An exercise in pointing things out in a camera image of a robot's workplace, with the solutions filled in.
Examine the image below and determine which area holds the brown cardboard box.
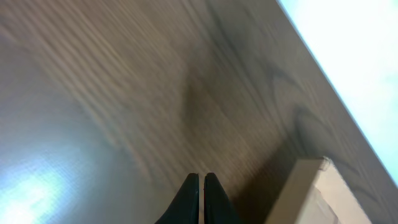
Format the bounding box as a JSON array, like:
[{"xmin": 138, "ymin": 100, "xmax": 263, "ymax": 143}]
[{"xmin": 266, "ymin": 157, "xmax": 371, "ymax": 224}]

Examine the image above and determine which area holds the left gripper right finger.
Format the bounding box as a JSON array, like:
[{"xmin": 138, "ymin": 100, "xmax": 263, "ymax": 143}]
[{"xmin": 204, "ymin": 173, "xmax": 243, "ymax": 224}]

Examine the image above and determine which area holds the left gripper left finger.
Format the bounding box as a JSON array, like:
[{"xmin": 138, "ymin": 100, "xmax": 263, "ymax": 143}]
[{"xmin": 155, "ymin": 173, "xmax": 199, "ymax": 224}]

